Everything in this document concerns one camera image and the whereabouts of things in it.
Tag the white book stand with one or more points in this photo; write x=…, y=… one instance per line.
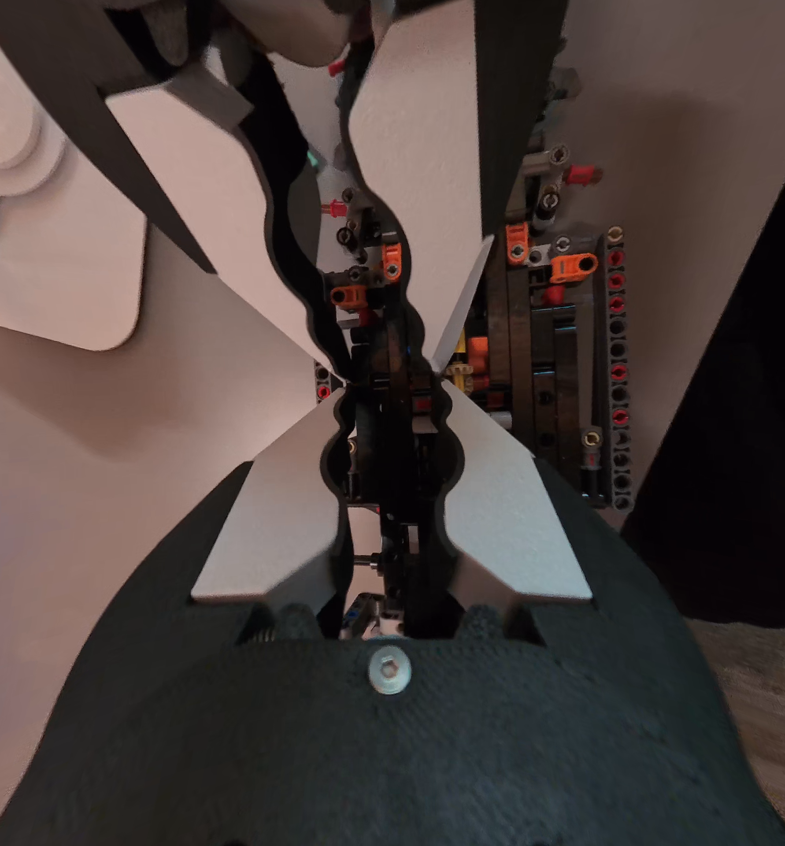
x=55, y=264

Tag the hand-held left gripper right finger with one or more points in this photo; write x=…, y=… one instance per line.
x=511, y=529

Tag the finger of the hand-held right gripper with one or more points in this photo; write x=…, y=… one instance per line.
x=425, y=132
x=194, y=185

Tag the person's right hand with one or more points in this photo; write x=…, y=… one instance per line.
x=287, y=26

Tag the lego car model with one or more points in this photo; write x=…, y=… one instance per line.
x=564, y=370

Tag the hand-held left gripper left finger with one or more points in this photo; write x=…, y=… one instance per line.
x=267, y=529

